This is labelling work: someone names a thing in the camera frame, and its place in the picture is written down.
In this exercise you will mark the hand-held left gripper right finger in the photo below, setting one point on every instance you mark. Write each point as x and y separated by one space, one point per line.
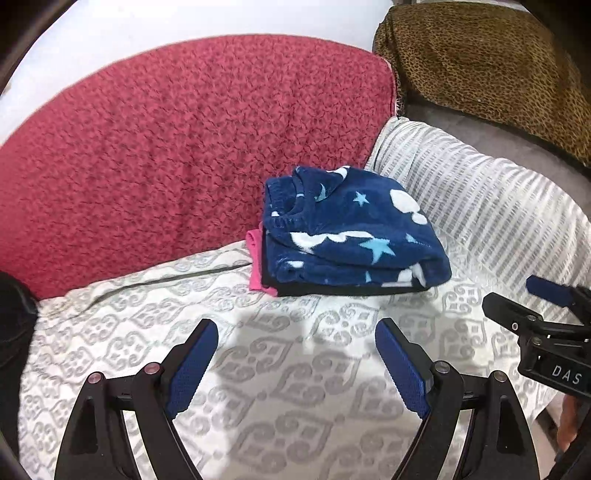
401 369

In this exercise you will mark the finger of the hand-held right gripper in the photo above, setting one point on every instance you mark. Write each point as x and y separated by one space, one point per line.
508 311
549 288

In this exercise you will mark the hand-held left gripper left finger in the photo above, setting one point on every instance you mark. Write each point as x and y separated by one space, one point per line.
194 364

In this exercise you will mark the blue star print fleece pants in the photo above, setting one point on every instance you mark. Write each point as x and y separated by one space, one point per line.
351 221

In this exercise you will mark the black folded pants pink lining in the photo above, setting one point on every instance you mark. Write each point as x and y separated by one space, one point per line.
261 272

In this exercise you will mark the person's right hand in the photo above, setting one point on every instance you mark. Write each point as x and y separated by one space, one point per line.
569 417

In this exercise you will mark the white patterned sofa cover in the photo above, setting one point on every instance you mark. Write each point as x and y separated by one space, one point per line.
300 392

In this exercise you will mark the white grey striped cover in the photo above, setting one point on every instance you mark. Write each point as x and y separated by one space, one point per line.
485 198

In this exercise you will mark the grey sofa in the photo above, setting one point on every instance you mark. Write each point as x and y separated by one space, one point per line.
508 138

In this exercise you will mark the dark cloth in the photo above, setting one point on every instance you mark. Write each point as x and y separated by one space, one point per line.
14 323

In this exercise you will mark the red textured sofa cover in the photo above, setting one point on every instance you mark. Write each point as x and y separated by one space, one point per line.
161 161

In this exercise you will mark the leopard print cloth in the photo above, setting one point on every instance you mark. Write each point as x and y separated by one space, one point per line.
485 60

